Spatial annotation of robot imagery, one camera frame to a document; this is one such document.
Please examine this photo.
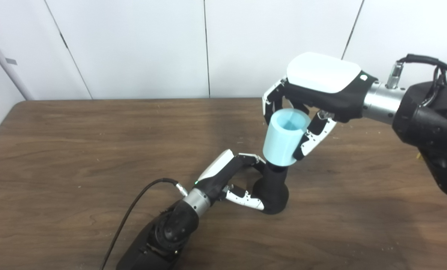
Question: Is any white wall corner post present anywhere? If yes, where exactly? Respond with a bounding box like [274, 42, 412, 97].
[0, 26, 35, 101]

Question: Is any black and white right hand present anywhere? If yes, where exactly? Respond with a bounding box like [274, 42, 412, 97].
[262, 52, 378, 161]

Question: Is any black funnel-shaped nozzle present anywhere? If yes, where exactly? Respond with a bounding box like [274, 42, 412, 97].
[250, 159, 289, 215]

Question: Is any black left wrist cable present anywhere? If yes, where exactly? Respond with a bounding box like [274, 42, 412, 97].
[100, 178, 188, 270]

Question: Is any light-blue cylindrical hose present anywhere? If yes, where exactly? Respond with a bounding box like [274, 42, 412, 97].
[262, 108, 311, 166]

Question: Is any black and white left hand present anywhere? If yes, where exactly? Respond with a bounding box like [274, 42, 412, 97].
[194, 149, 266, 211]

